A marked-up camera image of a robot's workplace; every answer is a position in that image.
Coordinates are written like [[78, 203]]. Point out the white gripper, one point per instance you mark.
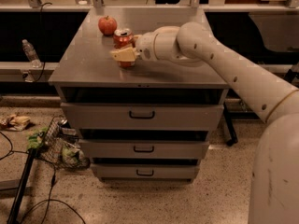
[[145, 48]]

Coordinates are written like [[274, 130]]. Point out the red coke can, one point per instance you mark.
[[123, 37]]

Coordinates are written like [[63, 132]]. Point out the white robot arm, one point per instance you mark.
[[274, 193]]

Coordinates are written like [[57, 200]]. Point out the white paper bowl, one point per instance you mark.
[[167, 29]]

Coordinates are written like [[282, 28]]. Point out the red apple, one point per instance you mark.
[[107, 25]]

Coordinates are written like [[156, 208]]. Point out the grey drawer cabinet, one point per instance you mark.
[[87, 74]]

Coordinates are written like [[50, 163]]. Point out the top grey drawer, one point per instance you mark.
[[143, 117]]

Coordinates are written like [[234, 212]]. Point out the grey drawer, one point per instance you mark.
[[143, 117], [146, 172], [143, 149]]

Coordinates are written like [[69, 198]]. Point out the clear plastic water bottle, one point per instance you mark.
[[31, 54]]

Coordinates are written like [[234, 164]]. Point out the middle grey drawer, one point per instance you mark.
[[143, 149]]

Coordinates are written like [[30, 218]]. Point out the bottom grey drawer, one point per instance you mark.
[[146, 172]]

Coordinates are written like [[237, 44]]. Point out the green snack bag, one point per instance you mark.
[[36, 139]]

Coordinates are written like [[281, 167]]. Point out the crumpled snack wrapper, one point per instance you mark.
[[14, 123]]

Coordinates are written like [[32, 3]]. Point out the black caster table leg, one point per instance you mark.
[[233, 138]]

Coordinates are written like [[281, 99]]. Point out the black metal stand leg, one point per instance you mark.
[[12, 218]]

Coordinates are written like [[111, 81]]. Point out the wire mesh basket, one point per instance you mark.
[[60, 146]]

